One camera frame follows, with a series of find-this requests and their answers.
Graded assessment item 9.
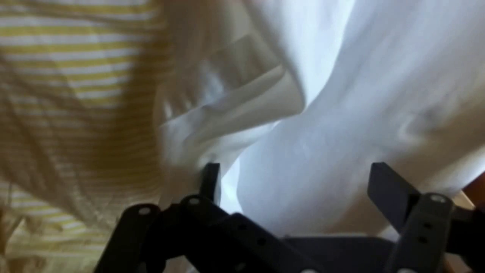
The white bed sheet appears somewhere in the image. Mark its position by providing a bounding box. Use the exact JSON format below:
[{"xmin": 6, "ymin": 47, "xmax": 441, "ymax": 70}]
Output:
[{"xmin": 154, "ymin": 0, "xmax": 485, "ymax": 240}]

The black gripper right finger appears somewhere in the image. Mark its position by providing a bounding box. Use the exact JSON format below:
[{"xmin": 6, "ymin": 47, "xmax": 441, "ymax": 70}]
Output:
[{"xmin": 365, "ymin": 159, "xmax": 485, "ymax": 273}]

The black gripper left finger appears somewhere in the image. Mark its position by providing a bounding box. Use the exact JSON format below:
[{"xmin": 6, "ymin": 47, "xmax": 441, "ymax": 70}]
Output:
[{"xmin": 92, "ymin": 161, "xmax": 316, "ymax": 273}]

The yellow striped blanket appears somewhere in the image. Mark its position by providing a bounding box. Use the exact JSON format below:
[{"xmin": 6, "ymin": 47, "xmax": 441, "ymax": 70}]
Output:
[{"xmin": 0, "ymin": 0, "xmax": 209, "ymax": 273}]

